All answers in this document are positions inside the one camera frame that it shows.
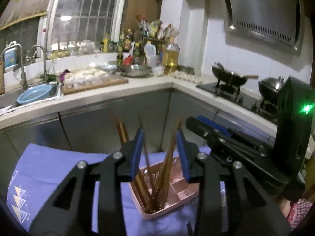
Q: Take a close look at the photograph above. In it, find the dark black wooden chopstick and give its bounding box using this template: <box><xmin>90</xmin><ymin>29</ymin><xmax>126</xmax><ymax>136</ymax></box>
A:
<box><xmin>152</xmin><ymin>166</ymin><xmax>164</xmax><ymax>211</ymax></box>

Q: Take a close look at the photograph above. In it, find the light brown wooden chopstick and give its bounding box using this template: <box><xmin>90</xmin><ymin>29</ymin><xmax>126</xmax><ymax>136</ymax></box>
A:
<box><xmin>120</xmin><ymin>129</ymin><xmax>144</xmax><ymax>183</ymax></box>

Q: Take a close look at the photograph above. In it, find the reddish brown wooden chopstick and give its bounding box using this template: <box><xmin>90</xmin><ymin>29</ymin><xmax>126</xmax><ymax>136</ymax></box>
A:
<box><xmin>138</xmin><ymin>114</ymin><xmax>156</xmax><ymax>199</ymax></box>

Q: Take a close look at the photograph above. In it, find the chrome kitchen faucet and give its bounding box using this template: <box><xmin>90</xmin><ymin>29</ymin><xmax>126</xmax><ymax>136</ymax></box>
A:
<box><xmin>28</xmin><ymin>44</ymin><xmax>49</xmax><ymax>83</ymax></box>

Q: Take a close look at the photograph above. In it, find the black gas stove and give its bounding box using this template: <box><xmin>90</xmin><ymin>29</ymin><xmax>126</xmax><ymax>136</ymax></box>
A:
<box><xmin>197</xmin><ymin>82</ymin><xmax>278</xmax><ymax>125</ymax></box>

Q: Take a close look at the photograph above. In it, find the black lidded wok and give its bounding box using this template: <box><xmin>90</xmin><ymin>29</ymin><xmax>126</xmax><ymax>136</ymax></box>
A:
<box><xmin>258</xmin><ymin>76</ymin><xmax>285</xmax><ymax>105</ymax></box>

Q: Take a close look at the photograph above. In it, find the blue printed tablecloth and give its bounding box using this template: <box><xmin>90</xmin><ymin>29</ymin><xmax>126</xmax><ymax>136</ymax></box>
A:
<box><xmin>6</xmin><ymin>144</ymin><xmax>198</xmax><ymax>235</ymax></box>

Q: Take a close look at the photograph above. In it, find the egg tray with eggs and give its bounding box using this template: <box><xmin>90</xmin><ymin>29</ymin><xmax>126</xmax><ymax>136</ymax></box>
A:
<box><xmin>170</xmin><ymin>70</ymin><xmax>201</xmax><ymax>84</ymax></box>

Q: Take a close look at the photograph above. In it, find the pink perforated utensil basket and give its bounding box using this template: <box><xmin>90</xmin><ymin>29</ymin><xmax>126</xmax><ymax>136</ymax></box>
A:
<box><xmin>129</xmin><ymin>157</ymin><xmax>199</xmax><ymax>220</ymax></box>

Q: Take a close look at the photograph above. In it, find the large yellow oil bottle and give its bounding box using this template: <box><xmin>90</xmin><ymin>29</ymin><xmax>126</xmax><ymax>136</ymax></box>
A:
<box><xmin>162</xmin><ymin>37</ymin><xmax>180</xmax><ymax>75</ymax></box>

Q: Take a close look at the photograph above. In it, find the stainless steel bowl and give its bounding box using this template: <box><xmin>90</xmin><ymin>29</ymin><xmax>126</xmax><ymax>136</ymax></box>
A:
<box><xmin>120</xmin><ymin>64</ymin><xmax>150</xmax><ymax>78</ymax></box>

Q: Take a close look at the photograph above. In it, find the white plastic jug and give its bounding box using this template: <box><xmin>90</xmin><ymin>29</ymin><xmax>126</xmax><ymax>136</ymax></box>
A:
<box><xmin>144</xmin><ymin>41</ymin><xmax>158</xmax><ymax>68</ymax></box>

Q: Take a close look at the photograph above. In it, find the wooden cutting board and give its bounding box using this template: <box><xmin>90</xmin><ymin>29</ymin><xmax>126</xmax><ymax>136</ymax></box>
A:
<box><xmin>62</xmin><ymin>75</ymin><xmax>129</xmax><ymax>95</ymax></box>

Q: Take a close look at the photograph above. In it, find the blue plastic basin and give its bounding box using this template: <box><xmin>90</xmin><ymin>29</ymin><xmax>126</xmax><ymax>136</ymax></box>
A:
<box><xmin>16</xmin><ymin>84</ymin><xmax>57</xmax><ymax>105</ymax></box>

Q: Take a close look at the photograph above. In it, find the steel range hood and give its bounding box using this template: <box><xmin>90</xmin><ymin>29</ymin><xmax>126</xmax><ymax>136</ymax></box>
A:
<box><xmin>221</xmin><ymin>0</ymin><xmax>305</xmax><ymax>56</ymax></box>

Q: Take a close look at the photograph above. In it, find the upright wooden chopping board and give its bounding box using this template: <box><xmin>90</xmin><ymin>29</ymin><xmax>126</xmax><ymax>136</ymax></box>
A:
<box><xmin>0</xmin><ymin>61</ymin><xmax>5</xmax><ymax>95</ymax></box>

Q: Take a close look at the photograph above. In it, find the fruit print window blind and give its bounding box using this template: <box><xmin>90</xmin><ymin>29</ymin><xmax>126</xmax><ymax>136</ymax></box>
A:
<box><xmin>1</xmin><ymin>0</ymin><xmax>50</xmax><ymax>30</ymax></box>

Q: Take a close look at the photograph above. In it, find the black wok with handle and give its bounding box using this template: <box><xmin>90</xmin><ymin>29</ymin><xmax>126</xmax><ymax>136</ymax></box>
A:
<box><xmin>212</xmin><ymin>62</ymin><xmax>259</xmax><ymax>87</ymax></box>

